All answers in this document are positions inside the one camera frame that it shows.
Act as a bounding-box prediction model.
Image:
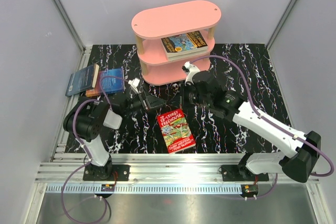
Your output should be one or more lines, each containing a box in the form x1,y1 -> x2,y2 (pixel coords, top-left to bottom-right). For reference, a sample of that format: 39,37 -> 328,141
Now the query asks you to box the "blue orange book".
85,67 -> 124,97

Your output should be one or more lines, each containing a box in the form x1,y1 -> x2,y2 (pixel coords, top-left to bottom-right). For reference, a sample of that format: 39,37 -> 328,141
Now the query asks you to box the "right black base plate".
218,165 -> 269,182

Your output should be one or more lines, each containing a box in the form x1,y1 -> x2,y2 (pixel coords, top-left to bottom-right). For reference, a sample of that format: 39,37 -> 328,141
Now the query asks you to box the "black marble pattern mat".
86,44 -> 290,154

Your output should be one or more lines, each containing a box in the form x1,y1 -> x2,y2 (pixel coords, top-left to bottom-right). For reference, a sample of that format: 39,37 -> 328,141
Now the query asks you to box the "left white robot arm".
63,92 -> 166,180

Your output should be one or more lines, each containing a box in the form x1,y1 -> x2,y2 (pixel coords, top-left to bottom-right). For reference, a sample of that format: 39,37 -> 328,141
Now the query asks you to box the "aluminium mounting rail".
35,153 -> 321,196

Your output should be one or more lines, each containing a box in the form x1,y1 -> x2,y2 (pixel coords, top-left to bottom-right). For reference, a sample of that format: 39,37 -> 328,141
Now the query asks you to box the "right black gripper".
170,80 -> 212,110

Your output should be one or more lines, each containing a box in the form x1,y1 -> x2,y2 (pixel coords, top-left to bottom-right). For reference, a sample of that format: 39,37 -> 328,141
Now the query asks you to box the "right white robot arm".
182,67 -> 321,183

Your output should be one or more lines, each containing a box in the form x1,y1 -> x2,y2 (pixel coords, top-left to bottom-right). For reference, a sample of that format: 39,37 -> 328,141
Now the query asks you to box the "dark blue book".
65,64 -> 100,97

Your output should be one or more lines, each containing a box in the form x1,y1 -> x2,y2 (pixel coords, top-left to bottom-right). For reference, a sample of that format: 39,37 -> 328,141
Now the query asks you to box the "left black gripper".
122,87 -> 165,115

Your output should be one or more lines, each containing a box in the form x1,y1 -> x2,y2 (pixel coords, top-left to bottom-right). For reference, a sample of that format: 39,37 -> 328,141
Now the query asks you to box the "pink three-tier shelf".
131,0 -> 221,86

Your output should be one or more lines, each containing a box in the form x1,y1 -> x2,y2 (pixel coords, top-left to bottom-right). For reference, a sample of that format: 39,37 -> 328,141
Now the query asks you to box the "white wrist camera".
182,61 -> 200,86
128,78 -> 141,94

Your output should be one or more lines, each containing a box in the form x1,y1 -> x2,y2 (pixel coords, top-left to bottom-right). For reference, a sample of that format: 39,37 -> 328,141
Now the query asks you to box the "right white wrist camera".
182,61 -> 200,86

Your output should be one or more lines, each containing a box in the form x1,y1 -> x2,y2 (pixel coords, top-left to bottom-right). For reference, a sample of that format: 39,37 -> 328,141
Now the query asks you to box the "black yellow treehouse book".
161,30 -> 208,53

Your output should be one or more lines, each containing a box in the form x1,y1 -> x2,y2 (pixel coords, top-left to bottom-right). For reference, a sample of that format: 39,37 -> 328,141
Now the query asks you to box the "red 13-storey treehouse book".
157,109 -> 196,154

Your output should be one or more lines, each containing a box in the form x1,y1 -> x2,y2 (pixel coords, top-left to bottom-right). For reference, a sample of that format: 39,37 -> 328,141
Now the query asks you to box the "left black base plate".
82,164 -> 130,182

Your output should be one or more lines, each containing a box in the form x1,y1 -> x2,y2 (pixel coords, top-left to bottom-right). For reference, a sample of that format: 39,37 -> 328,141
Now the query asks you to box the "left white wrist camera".
128,78 -> 141,94

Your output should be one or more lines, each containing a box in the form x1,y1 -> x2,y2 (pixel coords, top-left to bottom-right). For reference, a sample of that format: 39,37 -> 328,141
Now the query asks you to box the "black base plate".
82,164 -> 130,182
218,165 -> 269,182

